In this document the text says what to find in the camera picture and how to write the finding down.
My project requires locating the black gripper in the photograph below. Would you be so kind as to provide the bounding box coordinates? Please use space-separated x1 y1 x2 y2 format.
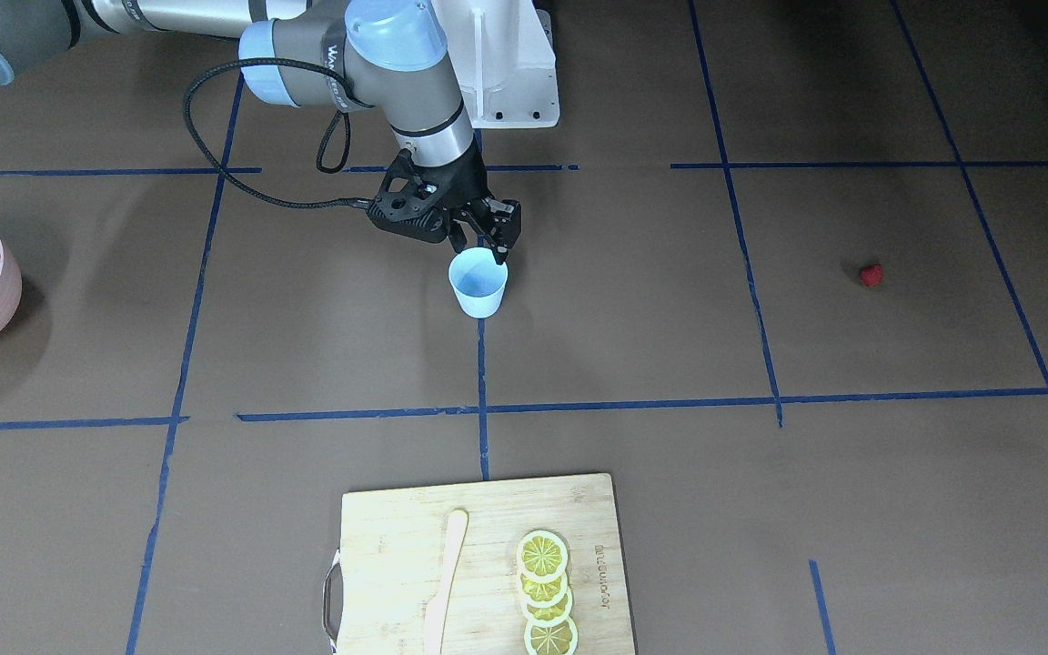
445 162 521 266

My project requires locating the red strawberry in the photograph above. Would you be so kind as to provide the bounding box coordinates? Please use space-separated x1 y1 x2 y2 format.
858 264 885 287

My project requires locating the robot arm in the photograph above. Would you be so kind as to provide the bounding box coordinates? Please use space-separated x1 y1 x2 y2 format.
0 1 521 265

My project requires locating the light blue plastic cup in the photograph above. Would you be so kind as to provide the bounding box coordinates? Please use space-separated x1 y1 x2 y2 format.
447 247 510 319

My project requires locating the yellow plastic knife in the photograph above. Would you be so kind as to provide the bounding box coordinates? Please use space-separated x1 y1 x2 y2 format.
423 509 470 654

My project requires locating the bamboo cutting board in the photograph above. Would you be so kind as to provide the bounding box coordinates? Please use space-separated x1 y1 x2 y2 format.
336 473 636 654

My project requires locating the lemon slice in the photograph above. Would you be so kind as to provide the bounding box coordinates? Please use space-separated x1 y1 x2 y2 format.
523 618 578 655
517 573 569 609
520 589 575 627

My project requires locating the black camera mount wrist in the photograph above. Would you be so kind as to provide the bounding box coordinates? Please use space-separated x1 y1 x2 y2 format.
365 146 447 244

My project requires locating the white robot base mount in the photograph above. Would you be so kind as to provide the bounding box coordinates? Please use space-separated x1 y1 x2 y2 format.
433 1 560 130

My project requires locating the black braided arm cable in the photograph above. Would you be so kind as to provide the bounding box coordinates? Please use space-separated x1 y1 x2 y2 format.
183 58 379 210

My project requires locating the lemon slice nearest handle end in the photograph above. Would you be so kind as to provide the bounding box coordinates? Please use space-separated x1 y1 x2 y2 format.
515 529 569 583

